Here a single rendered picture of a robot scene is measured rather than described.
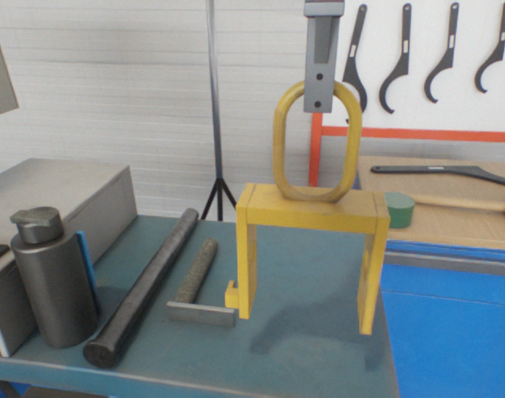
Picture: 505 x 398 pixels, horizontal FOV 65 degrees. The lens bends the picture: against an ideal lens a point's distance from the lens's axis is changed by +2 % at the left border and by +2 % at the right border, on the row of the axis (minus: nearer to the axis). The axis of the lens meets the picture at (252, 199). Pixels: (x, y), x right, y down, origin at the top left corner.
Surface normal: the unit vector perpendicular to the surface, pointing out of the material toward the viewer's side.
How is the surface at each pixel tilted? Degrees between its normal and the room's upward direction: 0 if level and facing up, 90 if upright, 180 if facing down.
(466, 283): 90
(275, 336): 0
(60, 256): 90
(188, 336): 0
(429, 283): 90
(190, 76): 90
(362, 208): 0
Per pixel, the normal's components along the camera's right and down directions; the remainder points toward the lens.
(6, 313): 0.98, 0.07
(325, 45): -0.15, 0.83
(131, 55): -0.18, 0.45
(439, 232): -0.01, -0.89
